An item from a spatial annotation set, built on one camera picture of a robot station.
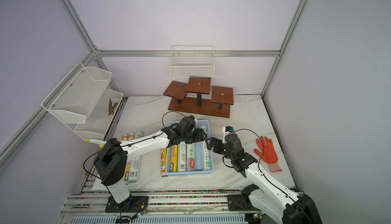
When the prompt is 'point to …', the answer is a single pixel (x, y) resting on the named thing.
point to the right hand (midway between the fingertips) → (212, 144)
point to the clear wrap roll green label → (206, 154)
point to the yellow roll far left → (124, 138)
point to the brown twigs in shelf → (111, 108)
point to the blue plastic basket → (198, 156)
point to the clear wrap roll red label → (190, 157)
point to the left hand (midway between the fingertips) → (203, 138)
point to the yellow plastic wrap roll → (174, 158)
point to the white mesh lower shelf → (98, 123)
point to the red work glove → (268, 154)
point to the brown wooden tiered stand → (194, 97)
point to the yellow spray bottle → (101, 143)
